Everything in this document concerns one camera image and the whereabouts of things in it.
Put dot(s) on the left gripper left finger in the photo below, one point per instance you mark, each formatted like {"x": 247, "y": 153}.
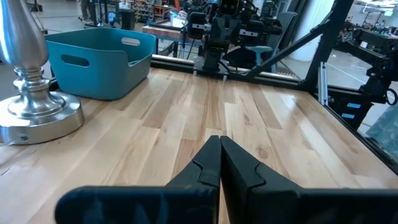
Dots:
{"x": 140, "y": 205}

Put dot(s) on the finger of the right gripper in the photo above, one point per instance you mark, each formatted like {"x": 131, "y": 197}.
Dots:
{"x": 197, "y": 26}
{"x": 252, "y": 32}

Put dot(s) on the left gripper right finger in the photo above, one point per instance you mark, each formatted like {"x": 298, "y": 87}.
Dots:
{"x": 280, "y": 205}

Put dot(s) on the black background robot arm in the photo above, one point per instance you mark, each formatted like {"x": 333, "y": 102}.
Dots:
{"x": 379, "y": 68}

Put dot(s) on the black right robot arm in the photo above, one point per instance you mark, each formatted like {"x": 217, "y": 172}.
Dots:
{"x": 214, "y": 60}

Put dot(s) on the black trash bin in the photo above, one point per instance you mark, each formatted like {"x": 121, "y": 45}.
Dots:
{"x": 128, "y": 19}

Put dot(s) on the dark teal plastic bin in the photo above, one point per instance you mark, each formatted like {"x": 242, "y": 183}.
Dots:
{"x": 99, "y": 77}

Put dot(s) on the black box blue labels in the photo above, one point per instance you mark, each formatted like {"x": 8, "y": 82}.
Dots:
{"x": 351, "y": 113}

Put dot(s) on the silver lamp white shade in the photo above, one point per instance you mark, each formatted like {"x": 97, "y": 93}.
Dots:
{"x": 28, "y": 102}

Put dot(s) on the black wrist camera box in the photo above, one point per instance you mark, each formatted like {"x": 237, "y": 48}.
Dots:
{"x": 230, "y": 6}

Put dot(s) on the black aluminium table frame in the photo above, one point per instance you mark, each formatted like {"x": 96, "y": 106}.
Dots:
{"x": 329, "y": 46}

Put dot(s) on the white aluminium bracket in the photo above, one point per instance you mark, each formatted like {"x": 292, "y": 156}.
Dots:
{"x": 323, "y": 84}

